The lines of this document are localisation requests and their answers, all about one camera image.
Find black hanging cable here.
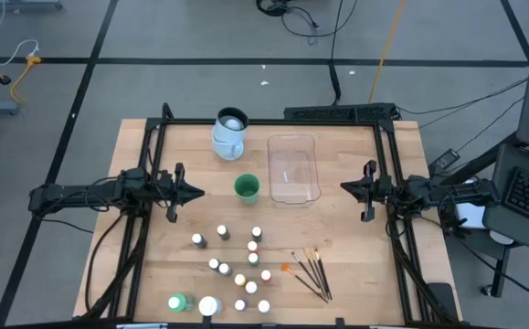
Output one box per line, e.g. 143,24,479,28
329,0,345,106

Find paintbrush black bristles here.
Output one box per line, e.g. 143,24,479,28
291,251,323,292

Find black floor cable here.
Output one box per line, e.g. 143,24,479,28
396,76,529,116

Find black desk leg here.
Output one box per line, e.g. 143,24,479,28
481,246,514,299

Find black flat device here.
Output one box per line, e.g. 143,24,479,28
427,281,458,322

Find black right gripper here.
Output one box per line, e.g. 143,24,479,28
340,159,397,224

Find green plastic cup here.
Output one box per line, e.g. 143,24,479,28
233,173,261,206

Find yellow hanging cable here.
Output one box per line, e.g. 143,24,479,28
367,0,407,104

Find large green paint bottle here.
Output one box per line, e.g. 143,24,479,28
167,292,196,314

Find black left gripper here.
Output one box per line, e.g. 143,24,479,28
153,163,206,224

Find thin paintbrush silver ferrule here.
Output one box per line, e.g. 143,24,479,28
314,249,333,302

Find black power adapter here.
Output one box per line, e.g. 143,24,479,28
428,147,462,174

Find black cable bundle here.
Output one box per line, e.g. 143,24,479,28
255,0,359,46

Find white round object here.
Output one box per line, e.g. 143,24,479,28
489,229,515,247

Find fan paintbrush orange bristles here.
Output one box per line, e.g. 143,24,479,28
280,262,330,304

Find black power strip box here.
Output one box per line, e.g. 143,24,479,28
283,102,398,123

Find white printed box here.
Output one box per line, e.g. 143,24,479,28
454,200,488,230

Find thin paintbrush gold ferrule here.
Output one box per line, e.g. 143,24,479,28
309,249,329,294
302,249,327,298

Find clear plastic bin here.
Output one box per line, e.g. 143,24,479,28
266,133,323,206

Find yellow extension cable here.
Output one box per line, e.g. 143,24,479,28
0,47,44,105

